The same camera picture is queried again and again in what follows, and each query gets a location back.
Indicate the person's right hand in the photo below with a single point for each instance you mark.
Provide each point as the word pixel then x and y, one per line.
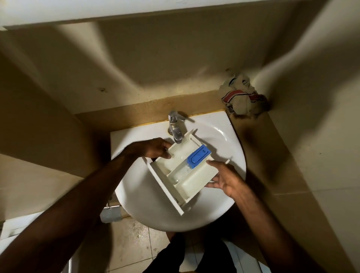
pixel 227 177

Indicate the chrome faucet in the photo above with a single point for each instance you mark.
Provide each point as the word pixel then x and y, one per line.
pixel 176 132

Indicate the metal toilet paper holder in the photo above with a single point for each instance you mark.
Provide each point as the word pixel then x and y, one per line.
pixel 111 215

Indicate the white ceramic sink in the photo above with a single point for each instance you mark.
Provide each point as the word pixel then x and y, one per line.
pixel 157 208

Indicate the person's black shorts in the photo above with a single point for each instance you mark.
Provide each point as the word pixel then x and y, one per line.
pixel 174 256

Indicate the crumpled beige striped rag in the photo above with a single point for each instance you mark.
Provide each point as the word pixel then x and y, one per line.
pixel 242 104

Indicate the white toilet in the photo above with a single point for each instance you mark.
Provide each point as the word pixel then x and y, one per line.
pixel 17 225

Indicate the person's left hand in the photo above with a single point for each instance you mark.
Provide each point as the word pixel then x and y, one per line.
pixel 152 147

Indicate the white mirror cabinet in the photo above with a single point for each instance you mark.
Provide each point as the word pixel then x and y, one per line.
pixel 112 11

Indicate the person's left forearm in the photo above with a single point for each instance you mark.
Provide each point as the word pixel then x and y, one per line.
pixel 62 219

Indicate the person's right forearm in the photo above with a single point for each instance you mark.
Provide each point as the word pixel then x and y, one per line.
pixel 270 233

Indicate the white detergent drawer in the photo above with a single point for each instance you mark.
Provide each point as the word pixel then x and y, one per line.
pixel 194 180

